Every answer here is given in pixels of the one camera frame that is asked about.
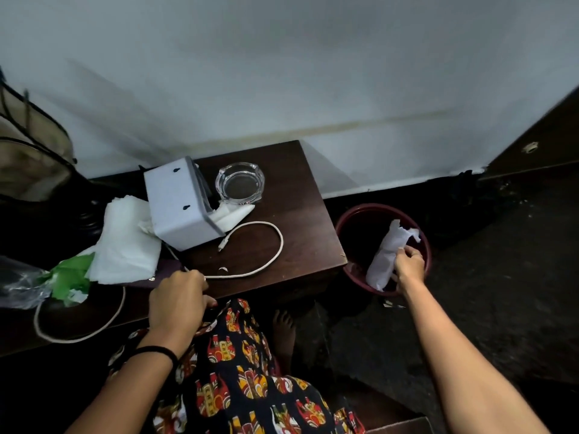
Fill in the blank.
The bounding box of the person's right hand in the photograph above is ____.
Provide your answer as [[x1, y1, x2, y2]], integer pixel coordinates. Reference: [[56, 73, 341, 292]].
[[394, 245, 426, 294]]

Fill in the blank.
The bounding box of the person's left hand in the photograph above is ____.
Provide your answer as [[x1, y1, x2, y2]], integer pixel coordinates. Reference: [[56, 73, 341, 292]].
[[148, 269, 218, 353]]

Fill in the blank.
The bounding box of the white paper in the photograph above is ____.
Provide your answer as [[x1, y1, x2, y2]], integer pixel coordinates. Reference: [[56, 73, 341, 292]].
[[365, 219, 422, 292]]

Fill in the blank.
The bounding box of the white cable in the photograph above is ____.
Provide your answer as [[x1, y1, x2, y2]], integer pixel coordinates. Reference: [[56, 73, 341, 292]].
[[33, 220, 285, 344]]

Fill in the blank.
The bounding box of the person's right forearm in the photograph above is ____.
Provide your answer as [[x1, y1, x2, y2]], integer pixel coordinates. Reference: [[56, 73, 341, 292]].
[[398, 285, 551, 434]]

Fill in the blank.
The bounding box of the person's left forearm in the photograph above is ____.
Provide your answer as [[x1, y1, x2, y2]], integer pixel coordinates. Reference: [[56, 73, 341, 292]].
[[65, 347, 182, 434]]

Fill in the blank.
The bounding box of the dark red waste bin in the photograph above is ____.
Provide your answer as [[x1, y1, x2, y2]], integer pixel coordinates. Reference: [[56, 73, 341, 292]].
[[335, 203, 432, 298]]

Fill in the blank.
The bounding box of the black wristband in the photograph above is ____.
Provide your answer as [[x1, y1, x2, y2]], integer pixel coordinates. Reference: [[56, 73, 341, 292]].
[[130, 345, 180, 369]]

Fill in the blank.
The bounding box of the person's bare foot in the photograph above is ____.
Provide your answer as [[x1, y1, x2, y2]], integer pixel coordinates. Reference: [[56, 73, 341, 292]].
[[272, 310, 297, 376]]

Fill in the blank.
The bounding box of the patterned black dress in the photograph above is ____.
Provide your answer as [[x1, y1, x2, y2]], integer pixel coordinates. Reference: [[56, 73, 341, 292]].
[[108, 298, 366, 434]]

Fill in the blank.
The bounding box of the white tissue sheet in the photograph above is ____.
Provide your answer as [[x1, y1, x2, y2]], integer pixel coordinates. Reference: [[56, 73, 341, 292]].
[[210, 200, 256, 234]]

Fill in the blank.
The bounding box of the white tissue box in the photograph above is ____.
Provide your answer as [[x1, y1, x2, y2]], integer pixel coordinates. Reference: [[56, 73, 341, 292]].
[[144, 156, 226, 252]]

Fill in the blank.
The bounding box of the pile of white napkins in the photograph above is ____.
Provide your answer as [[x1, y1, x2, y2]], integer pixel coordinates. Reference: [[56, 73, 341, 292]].
[[85, 195, 163, 285]]

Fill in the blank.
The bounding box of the brown wooden side table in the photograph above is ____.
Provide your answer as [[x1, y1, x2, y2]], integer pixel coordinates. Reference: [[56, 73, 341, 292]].
[[0, 140, 348, 357]]

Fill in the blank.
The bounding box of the clear glass ashtray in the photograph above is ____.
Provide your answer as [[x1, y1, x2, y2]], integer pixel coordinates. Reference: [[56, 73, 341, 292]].
[[215, 162, 266, 206]]

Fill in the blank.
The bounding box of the green plastic bag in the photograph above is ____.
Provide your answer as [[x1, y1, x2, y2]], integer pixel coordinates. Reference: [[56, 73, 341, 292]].
[[38, 253, 96, 308]]

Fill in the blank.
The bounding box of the dark brown wooden cabinet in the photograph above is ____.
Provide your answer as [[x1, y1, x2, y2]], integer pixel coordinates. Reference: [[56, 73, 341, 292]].
[[479, 86, 579, 182]]

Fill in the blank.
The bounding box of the clear plastic bag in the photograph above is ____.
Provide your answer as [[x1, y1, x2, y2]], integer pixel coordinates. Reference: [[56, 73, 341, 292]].
[[0, 256, 53, 310]]

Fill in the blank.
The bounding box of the beige bag with black trim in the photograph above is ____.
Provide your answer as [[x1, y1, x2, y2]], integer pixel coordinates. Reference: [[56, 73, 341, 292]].
[[0, 68, 78, 202]]

